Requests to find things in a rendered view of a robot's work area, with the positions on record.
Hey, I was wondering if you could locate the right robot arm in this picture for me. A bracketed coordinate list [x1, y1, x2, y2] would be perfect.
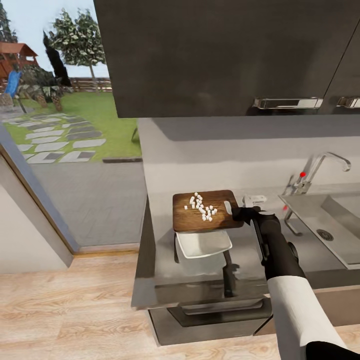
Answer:
[231, 195, 360, 360]

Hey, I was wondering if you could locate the cutting board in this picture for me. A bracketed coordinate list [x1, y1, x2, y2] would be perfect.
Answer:
[172, 189, 245, 233]

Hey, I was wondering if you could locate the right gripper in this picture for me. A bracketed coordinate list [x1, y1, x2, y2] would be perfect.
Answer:
[231, 206, 261, 223]

